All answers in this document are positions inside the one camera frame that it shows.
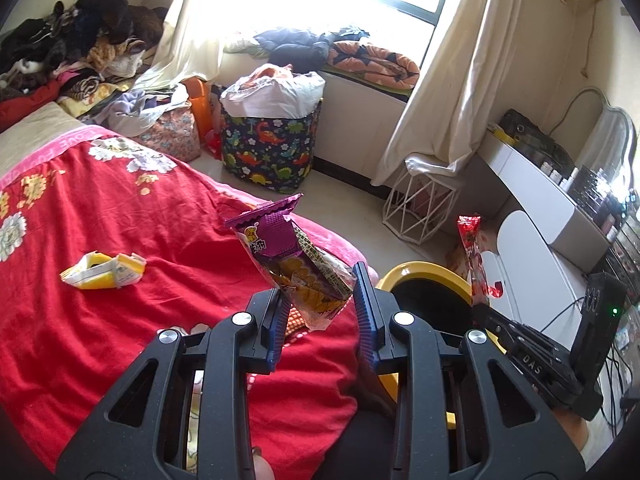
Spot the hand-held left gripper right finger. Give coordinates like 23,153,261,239
352,261,586,480

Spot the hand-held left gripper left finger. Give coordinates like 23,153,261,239
56,287,291,480

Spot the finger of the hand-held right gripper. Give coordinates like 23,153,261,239
471,301,519,357

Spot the red snack stick wrapper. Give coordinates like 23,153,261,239
456,214,502,307

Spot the yellow trash bin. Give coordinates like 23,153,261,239
370,260,476,431

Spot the purple snack packet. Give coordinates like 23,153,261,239
223,193,357,332

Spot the person's right forearm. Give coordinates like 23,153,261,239
554,404,592,467

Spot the person's left hand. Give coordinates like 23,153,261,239
251,446,277,480

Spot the white chair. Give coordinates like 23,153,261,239
479,209,587,322

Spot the red floral blanket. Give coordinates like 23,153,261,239
0,125,371,473

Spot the cosmetics organizer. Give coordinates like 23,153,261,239
564,164,640,263

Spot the white desk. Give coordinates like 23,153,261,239
476,132,617,272

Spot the yellow snack wrapper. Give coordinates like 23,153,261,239
59,251,148,292

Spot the dinosaur print storage basket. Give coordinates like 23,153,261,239
220,97,322,194

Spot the vanity mirror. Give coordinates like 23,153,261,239
574,86,640,211

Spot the dark bag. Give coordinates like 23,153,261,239
492,108,576,171

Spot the floral fabric bag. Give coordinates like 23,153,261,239
140,107,202,164

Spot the crumpled white bag liner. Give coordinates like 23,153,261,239
220,63,327,122

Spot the orange plastic container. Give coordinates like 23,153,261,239
180,77,214,149

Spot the cream curtain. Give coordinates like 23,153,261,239
135,0,237,92
372,0,532,189

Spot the orange patterned cushion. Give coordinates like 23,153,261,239
326,40,422,92

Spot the lavender cloth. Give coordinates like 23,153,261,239
104,85,192,137

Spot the dark jacket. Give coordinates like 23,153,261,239
252,27,372,74

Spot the beige bed sheet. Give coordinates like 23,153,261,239
0,102,97,182

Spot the red garment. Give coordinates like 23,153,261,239
0,80,67,132

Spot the pile of dark clothes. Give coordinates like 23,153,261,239
0,0,171,103

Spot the black cable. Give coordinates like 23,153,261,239
549,294,640,428

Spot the white wire stool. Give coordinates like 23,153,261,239
382,155,464,247

